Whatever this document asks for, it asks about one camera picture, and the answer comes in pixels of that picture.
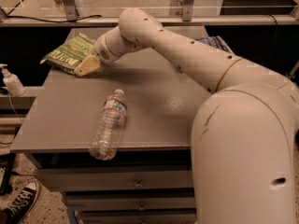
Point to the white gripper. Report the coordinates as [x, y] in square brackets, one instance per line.
[100, 51]

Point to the green jalapeno chip bag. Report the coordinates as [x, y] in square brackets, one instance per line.
[70, 54]

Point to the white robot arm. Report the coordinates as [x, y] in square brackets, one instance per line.
[243, 135]

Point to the blue chip bag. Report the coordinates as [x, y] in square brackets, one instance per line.
[216, 42]

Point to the clear plastic water bottle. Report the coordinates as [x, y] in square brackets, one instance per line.
[109, 127]

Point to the white pump sanitizer bottle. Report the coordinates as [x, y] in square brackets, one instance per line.
[11, 81]

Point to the grey drawer cabinet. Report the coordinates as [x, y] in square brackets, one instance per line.
[149, 181]

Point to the black canvas sneaker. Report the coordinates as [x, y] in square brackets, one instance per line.
[21, 205]

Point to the metal frame rail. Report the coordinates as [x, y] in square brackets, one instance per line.
[96, 21]

